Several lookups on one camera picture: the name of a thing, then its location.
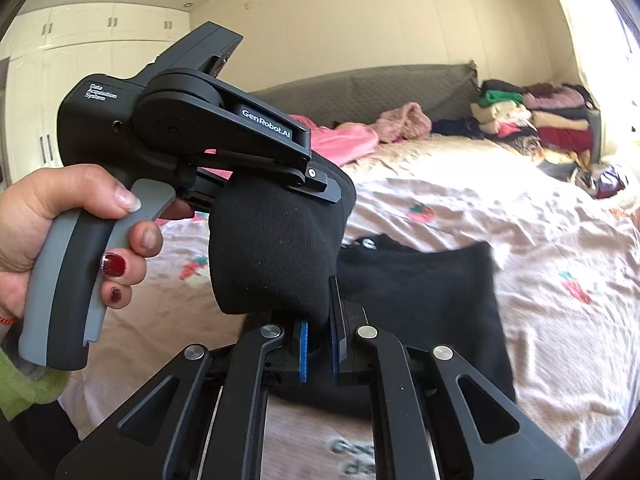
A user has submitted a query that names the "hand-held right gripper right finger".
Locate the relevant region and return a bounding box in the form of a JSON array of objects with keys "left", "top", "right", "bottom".
[{"left": 327, "top": 275, "right": 581, "bottom": 480}]

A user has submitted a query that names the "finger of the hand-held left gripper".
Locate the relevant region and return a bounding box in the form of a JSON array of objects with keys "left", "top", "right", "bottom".
[
  {"left": 194, "top": 81, "right": 357, "bottom": 207},
  {"left": 195, "top": 179, "right": 231, "bottom": 213}
]

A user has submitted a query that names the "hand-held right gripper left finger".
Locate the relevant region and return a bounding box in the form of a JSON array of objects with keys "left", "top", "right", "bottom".
[{"left": 55, "top": 321, "right": 311, "bottom": 480}]

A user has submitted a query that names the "black sweater with orange patches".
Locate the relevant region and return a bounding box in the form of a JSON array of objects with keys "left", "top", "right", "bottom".
[{"left": 207, "top": 165, "right": 516, "bottom": 421}]

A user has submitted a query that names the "person's left forearm green sleeve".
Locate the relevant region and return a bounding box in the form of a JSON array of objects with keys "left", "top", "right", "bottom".
[{"left": 0, "top": 310, "right": 71, "bottom": 421}]

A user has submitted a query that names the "pile of folded clothes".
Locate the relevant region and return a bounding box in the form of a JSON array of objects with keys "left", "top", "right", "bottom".
[{"left": 470, "top": 79, "right": 601, "bottom": 168}]

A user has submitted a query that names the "small heap of mixed clothes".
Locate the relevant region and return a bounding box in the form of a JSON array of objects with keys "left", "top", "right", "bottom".
[{"left": 575, "top": 162, "right": 631, "bottom": 198}]

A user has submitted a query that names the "person's left hand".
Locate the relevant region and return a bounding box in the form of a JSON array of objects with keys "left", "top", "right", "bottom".
[{"left": 0, "top": 164, "right": 163, "bottom": 326}]

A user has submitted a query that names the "pink quilt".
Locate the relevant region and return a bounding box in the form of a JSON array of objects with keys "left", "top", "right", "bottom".
[{"left": 155, "top": 114, "right": 379, "bottom": 226}]

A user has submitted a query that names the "white wardrobe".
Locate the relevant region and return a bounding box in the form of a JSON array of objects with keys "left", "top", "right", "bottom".
[{"left": 0, "top": 0, "right": 193, "bottom": 186}]

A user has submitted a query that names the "grey quilted headboard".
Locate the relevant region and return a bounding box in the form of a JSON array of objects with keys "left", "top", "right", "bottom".
[{"left": 250, "top": 60, "right": 480, "bottom": 128}]

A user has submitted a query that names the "pink knitted garment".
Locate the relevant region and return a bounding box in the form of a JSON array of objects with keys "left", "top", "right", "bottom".
[{"left": 375, "top": 102, "right": 432, "bottom": 143}]

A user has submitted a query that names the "bed with beige sheet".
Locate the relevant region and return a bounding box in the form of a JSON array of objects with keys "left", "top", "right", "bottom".
[{"left": 350, "top": 135, "right": 601, "bottom": 196}]

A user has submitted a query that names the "dark patterned garment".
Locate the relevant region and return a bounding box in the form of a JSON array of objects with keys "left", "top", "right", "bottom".
[{"left": 431, "top": 117, "right": 486, "bottom": 140}]

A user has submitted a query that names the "lavender strawberry print sheet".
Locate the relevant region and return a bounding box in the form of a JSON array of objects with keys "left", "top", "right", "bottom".
[{"left": 60, "top": 160, "right": 640, "bottom": 480}]

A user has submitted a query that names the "cream curtain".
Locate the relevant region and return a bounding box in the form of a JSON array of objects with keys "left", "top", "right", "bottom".
[{"left": 542, "top": 0, "right": 640, "bottom": 161}]

